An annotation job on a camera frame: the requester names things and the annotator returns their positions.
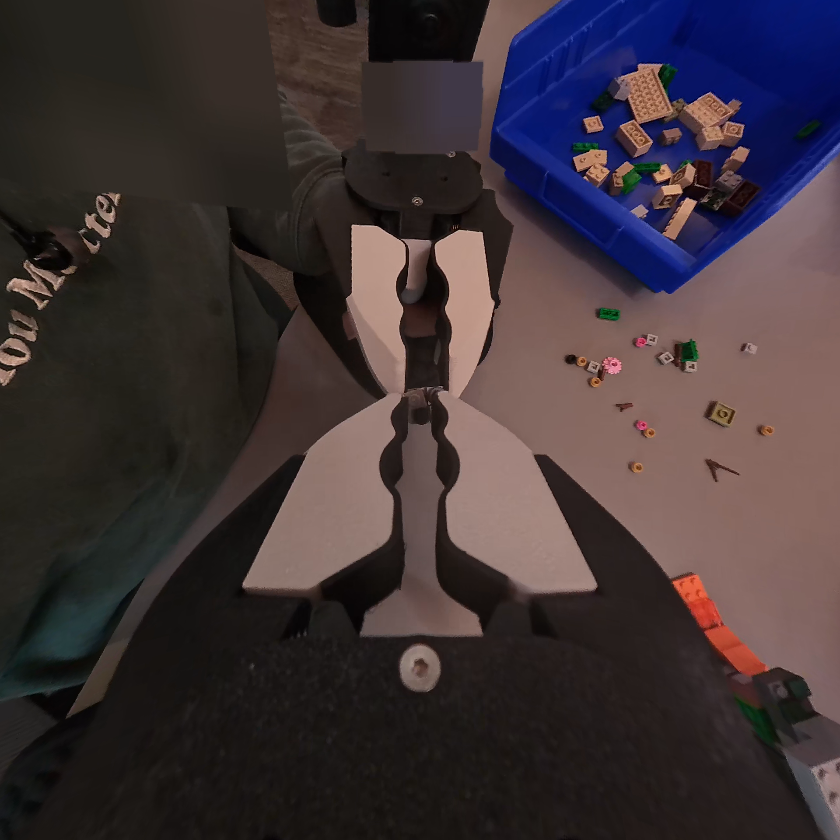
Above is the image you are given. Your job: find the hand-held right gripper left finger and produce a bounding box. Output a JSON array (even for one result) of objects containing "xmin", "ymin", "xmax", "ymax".
[{"xmin": 241, "ymin": 392, "xmax": 404, "ymax": 598}]

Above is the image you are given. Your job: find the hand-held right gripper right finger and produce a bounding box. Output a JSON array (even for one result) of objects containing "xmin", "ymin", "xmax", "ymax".
[{"xmin": 430, "ymin": 388, "xmax": 601, "ymax": 598}]

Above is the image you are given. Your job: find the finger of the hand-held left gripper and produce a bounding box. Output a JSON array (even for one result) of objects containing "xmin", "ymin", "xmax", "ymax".
[
  {"xmin": 344, "ymin": 223, "xmax": 409, "ymax": 396},
  {"xmin": 430, "ymin": 228, "xmax": 494, "ymax": 396}
]

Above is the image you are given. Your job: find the grey desk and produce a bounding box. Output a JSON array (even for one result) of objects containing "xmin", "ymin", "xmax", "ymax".
[{"xmin": 66, "ymin": 0, "xmax": 840, "ymax": 723}]

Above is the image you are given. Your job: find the blue plastic bin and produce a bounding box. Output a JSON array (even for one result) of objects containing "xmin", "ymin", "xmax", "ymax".
[{"xmin": 489, "ymin": 0, "xmax": 840, "ymax": 295}]

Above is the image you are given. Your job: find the brick cave model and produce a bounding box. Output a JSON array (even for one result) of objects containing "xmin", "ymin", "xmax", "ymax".
[{"xmin": 669, "ymin": 571, "xmax": 840, "ymax": 840}]

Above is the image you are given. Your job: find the pile of loose bricks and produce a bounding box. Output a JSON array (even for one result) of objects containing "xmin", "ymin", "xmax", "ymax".
[{"xmin": 571, "ymin": 62, "xmax": 823, "ymax": 240}]

